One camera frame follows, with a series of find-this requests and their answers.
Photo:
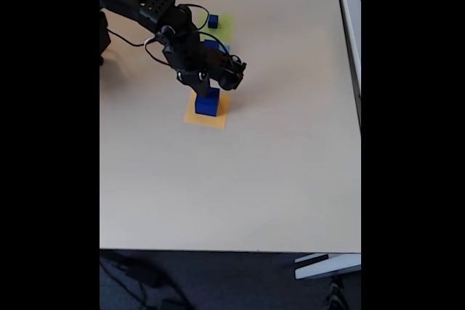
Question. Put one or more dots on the black camera box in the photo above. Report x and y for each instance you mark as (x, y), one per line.
(229, 72)

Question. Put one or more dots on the black stand leg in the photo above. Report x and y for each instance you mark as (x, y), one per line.
(336, 295)

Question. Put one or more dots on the light blue paper square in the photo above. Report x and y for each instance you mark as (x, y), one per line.
(227, 48)

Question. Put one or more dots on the orange paper square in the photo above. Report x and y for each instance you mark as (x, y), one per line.
(203, 121)

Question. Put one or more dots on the large blue cube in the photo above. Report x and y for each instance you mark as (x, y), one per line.
(207, 106)

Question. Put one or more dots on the small blue cube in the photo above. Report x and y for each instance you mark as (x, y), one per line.
(213, 22)

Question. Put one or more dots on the medium blue cube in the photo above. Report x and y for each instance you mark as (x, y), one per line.
(214, 45)

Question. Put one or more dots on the green paper square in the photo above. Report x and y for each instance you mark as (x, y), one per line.
(225, 28)

